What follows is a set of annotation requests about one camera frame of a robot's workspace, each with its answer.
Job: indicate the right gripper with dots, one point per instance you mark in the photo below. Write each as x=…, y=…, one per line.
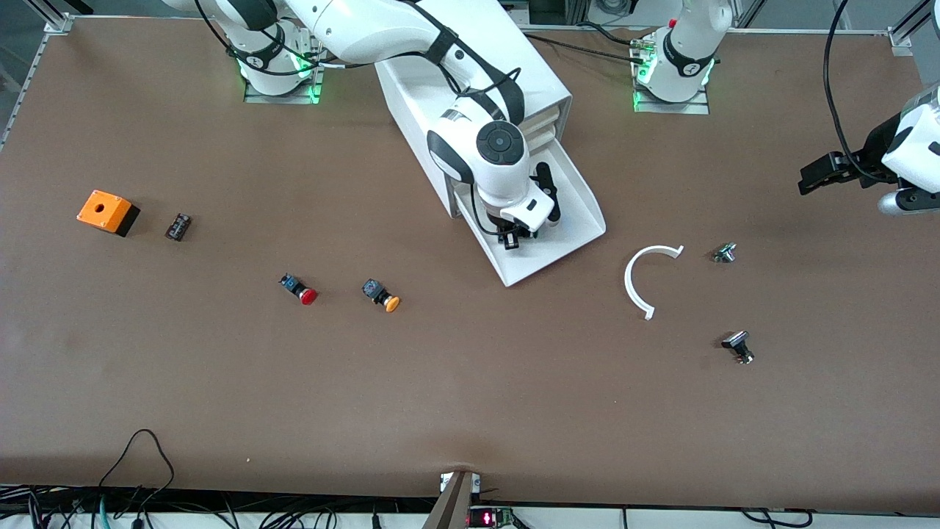
x=512, y=236

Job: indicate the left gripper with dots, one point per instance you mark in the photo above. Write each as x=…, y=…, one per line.
x=874, y=150

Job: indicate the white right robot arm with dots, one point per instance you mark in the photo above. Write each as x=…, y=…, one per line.
x=367, y=29

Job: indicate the orange push button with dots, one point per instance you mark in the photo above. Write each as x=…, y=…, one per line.
x=382, y=294

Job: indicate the black silver push button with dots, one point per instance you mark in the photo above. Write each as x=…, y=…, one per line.
x=736, y=341

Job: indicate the red push button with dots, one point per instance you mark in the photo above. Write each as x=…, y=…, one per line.
x=305, y=295

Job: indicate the white curved plastic piece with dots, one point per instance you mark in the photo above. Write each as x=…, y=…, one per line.
x=627, y=281

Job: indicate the small silver metal connector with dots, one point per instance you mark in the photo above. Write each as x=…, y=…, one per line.
x=724, y=253

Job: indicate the circuit board with red display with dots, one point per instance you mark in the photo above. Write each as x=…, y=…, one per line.
x=485, y=518

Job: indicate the small black terminal block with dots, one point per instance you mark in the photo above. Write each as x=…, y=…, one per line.
x=178, y=227

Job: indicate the aluminium frame rail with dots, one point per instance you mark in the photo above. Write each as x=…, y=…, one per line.
x=907, y=33
x=55, y=18

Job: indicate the grey camera stand beam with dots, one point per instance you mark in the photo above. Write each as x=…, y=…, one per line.
x=452, y=507

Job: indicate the orange switch box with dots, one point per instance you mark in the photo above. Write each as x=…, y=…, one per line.
x=103, y=209

